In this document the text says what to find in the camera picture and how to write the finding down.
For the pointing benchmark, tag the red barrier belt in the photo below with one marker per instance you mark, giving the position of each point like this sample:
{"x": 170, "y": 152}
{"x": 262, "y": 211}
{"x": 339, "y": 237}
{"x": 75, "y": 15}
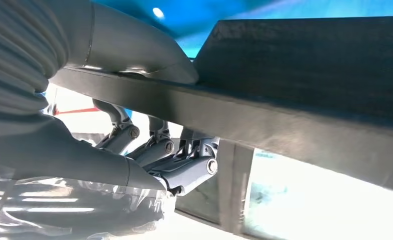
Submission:
{"x": 77, "y": 111}

